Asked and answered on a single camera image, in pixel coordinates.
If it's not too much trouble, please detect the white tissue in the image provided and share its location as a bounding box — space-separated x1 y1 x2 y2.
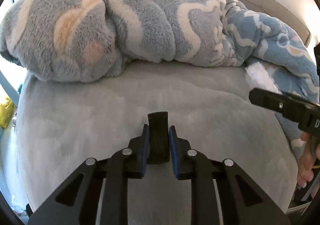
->
245 62 282 95

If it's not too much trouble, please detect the person's right hand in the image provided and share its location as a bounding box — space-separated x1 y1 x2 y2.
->
297 132 315 188

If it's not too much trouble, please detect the grey bed mattress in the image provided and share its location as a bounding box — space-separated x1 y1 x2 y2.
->
16 59 299 225

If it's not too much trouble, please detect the grey headboard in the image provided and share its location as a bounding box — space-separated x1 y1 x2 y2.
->
239 0 311 46

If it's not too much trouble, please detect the light blue desk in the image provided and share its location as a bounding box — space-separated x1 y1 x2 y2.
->
0 71 20 106

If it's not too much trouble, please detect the blue white fleece blanket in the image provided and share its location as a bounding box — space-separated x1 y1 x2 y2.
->
0 0 320 161

